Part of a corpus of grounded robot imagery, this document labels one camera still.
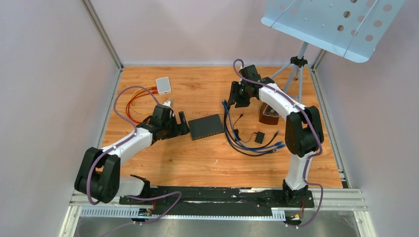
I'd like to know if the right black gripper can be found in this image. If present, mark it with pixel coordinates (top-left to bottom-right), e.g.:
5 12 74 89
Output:
228 81 253 108

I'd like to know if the blue network cable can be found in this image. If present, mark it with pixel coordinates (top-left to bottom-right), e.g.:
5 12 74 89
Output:
226 104 284 152
221 100 286 154

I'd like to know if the black network switch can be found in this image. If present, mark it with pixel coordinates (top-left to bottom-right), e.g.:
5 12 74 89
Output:
188 114 224 141

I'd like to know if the small white router box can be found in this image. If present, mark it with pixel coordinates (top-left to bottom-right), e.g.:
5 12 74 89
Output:
156 77 171 95

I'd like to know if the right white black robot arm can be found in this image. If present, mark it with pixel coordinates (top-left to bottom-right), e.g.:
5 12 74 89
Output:
227 65 324 206

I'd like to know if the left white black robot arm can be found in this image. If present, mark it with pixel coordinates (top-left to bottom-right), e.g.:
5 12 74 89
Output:
74 102 190 205

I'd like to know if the brown wooden metronome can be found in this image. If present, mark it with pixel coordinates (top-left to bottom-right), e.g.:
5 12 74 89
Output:
258 103 280 125

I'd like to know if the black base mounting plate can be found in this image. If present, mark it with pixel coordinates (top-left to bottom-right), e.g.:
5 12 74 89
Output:
118 185 316 217

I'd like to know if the silver music stand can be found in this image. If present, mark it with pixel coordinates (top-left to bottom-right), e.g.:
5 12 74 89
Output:
260 0 404 101

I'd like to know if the red network cable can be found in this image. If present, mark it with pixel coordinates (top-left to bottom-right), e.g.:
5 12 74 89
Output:
126 88 160 124

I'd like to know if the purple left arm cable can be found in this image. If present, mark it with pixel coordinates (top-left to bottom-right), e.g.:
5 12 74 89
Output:
78 85 183 237

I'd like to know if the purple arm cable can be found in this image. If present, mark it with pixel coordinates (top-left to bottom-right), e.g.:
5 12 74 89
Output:
78 85 183 237
232 59 325 229

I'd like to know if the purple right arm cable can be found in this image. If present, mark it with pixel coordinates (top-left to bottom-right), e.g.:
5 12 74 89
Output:
232 59 325 229

